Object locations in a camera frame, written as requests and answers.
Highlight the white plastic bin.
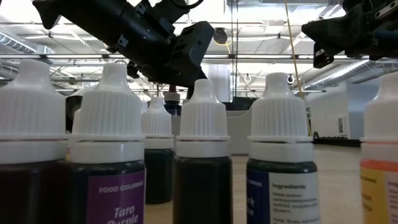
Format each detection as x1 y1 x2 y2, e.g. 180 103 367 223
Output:
169 107 253 156

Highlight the yellow hanging cable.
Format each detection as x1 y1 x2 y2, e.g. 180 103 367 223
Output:
283 0 313 137

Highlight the large purple-cap coloring bottle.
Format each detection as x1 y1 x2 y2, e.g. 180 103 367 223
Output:
164 83 183 118

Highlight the small red-label dropper bottle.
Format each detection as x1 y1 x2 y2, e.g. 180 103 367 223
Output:
172 78 234 224

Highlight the black ceiling cord reel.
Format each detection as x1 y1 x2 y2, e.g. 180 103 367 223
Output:
213 27 229 46

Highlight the small maroon dropper bottle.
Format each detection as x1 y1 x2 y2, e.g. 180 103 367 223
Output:
0 58 68 224

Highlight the small Dark Blue dropper bottle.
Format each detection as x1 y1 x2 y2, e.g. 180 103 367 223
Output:
246 72 321 224

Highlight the small orange bottle yellow label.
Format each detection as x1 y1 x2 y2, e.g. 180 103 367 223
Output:
359 73 398 224

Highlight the long ceiling light bar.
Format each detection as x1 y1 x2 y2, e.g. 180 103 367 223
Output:
0 53 317 60

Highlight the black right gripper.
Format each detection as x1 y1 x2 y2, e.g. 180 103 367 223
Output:
301 0 398 69

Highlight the small Taro Purple dropper bottle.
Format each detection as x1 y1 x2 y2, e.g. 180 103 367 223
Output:
68 63 146 224

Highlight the black monitor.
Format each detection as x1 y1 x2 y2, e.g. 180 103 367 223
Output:
231 96 257 112

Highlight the white wall box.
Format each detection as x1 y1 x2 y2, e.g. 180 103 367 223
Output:
337 114 351 138

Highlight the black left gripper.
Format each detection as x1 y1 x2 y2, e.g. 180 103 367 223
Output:
139 21 216 100

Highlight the small orange dropper bottle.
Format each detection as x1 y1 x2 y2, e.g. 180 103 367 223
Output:
65 108 82 163

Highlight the silver ventilation duct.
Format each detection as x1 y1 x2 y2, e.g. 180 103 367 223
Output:
0 30 55 55

